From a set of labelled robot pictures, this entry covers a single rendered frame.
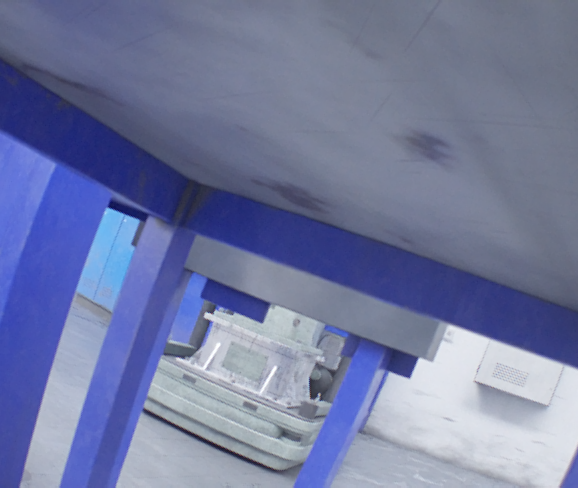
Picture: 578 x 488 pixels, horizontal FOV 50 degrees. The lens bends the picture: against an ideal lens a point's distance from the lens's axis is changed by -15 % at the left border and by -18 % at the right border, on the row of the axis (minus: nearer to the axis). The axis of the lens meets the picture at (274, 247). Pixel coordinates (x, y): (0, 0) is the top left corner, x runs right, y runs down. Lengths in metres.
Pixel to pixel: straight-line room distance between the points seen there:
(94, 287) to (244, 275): 6.00
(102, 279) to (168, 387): 3.90
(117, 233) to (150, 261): 6.27
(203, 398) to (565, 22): 3.14
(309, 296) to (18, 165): 0.55
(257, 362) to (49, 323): 2.28
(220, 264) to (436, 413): 4.90
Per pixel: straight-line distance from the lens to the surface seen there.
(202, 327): 3.80
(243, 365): 3.39
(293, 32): 0.31
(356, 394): 1.16
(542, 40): 0.23
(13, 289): 1.09
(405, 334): 1.14
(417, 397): 6.10
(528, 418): 5.95
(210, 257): 1.29
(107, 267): 7.15
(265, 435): 3.19
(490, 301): 0.76
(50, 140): 0.70
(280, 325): 3.40
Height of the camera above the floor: 0.71
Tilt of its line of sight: 5 degrees up
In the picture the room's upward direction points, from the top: 22 degrees clockwise
